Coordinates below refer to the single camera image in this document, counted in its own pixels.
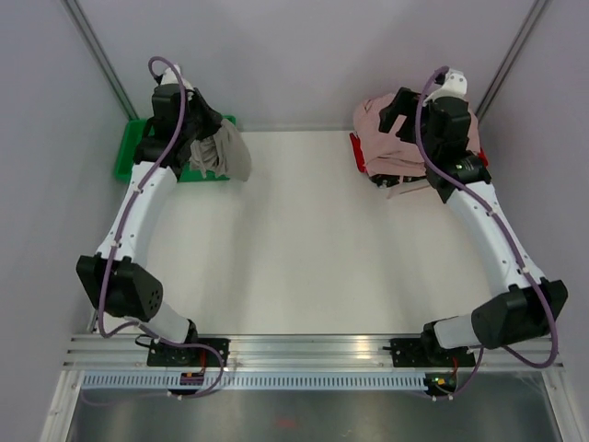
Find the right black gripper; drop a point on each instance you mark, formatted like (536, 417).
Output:
(404, 104)

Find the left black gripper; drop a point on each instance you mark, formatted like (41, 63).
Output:
(213, 117)

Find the grey trousers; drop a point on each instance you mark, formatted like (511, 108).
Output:
(224, 153)

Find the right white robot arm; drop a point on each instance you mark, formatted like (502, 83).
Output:
(524, 303)

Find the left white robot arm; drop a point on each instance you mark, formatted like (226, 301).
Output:
(115, 278)

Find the pink folded trousers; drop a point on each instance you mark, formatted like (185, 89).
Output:
(384, 154)

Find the green plastic tray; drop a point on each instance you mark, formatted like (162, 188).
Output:
(131, 137)

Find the dark patterned folded garment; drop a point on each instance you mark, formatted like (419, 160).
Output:
(388, 181)

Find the red folded garment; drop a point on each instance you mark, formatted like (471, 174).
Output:
(359, 158)

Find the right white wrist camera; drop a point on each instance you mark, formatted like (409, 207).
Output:
(451, 83)

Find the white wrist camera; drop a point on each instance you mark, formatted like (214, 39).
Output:
(451, 83)
(173, 76)

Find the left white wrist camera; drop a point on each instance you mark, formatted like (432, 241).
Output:
(173, 76)

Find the right aluminium frame post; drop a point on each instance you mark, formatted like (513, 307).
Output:
(522, 37)

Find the aluminium frame post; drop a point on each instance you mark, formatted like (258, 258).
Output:
(96, 50)
(522, 37)

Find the left aluminium frame post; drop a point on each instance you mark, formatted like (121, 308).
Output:
(96, 50)

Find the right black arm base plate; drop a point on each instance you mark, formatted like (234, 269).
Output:
(415, 353)

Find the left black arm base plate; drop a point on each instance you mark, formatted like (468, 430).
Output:
(212, 352)

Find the aluminium mounting rail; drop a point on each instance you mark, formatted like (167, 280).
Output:
(268, 353)

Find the slotted grey cable duct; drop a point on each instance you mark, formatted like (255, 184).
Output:
(264, 381)

